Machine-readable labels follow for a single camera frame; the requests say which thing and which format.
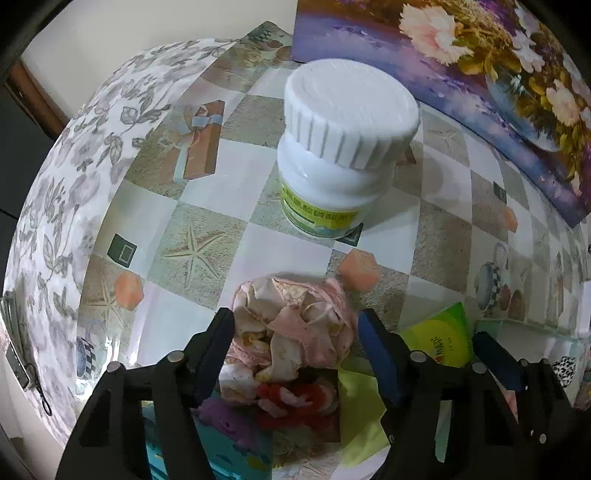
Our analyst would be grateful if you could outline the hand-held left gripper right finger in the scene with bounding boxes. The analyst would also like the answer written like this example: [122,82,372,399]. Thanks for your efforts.
[358,308,527,480]

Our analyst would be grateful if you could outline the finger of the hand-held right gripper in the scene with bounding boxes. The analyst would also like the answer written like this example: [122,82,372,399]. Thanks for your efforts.
[471,330,573,448]

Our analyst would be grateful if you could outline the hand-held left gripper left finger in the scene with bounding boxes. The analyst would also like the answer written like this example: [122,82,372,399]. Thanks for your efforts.
[55,307,236,480]

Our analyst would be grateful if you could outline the white box with green rim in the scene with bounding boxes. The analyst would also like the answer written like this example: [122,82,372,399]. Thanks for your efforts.
[475,318,591,352]

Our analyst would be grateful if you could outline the yellow-green cloth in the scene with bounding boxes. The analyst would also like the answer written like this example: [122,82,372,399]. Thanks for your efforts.
[337,355,393,469]

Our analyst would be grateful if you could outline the green packet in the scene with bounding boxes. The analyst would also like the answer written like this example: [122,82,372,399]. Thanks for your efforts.
[397,302,474,367]

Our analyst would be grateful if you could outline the purple cloth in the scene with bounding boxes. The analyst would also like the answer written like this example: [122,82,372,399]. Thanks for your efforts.
[194,397,259,448]

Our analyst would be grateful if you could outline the black and white spotted cloth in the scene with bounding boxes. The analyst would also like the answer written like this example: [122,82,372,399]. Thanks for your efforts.
[549,355,589,384]

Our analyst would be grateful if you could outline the red floral cloth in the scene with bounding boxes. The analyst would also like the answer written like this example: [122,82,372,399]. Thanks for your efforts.
[252,378,342,430]

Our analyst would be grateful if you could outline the teal cloth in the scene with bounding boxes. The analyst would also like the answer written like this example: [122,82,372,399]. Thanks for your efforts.
[143,401,273,480]

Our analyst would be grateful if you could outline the checkered printed tablecloth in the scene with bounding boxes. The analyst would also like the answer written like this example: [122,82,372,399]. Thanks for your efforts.
[76,21,591,480]

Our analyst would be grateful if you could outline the grey floral tablecloth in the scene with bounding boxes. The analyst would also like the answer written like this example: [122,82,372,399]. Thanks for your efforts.
[2,39,241,444]

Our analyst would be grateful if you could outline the white plastic bottle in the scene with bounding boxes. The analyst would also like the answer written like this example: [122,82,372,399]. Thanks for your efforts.
[276,59,422,240]

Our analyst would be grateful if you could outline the floral painting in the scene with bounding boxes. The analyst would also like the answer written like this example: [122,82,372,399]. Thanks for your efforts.
[292,0,591,229]

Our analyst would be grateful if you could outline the grey device with black cord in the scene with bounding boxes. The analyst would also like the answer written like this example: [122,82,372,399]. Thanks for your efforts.
[2,293,51,416]

